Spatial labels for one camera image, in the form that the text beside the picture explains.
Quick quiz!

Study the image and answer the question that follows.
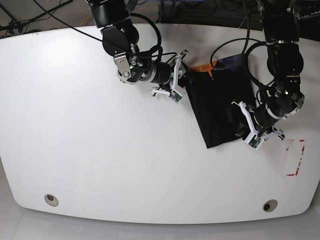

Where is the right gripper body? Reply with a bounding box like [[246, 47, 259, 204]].
[[113, 52, 173, 85]]

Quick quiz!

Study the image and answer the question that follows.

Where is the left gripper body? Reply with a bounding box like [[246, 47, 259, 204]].
[[254, 82, 305, 129]]

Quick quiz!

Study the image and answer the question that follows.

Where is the black T-shirt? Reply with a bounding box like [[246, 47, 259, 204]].
[[184, 55, 256, 149]]

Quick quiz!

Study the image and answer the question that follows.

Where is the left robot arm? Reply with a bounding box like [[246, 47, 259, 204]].
[[237, 0, 305, 150]]

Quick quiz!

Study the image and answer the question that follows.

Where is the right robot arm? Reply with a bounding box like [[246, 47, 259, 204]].
[[87, 0, 188, 103]]

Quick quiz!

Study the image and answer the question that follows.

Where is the red tape marker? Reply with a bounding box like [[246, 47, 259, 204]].
[[284, 139, 306, 177]]

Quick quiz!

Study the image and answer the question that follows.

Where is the right table grommet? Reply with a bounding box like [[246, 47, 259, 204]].
[[262, 199, 278, 213]]

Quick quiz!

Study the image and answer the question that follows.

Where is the table grommet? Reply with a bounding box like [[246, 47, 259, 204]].
[[262, 199, 278, 213], [44, 194, 59, 207]]

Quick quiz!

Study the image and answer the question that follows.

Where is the left table grommet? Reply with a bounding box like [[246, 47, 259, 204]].
[[44, 194, 59, 207]]

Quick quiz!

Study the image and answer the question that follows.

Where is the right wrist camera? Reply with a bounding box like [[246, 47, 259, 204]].
[[169, 92, 183, 103]]

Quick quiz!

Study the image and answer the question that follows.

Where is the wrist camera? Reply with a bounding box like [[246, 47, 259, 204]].
[[169, 92, 183, 103], [249, 138, 264, 150]]

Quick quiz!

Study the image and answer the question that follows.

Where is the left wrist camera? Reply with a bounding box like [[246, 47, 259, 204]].
[[249, 138, 264, 150]]

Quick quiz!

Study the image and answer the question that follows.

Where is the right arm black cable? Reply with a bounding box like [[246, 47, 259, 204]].
[[129, 12, 165, 61]]

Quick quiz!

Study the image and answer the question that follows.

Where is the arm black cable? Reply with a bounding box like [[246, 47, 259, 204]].
[[209, 24, 270, 72], [129, 12, 165, 61]]

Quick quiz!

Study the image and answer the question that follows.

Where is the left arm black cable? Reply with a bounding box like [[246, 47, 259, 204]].
[[209, 24, 270, 72]]

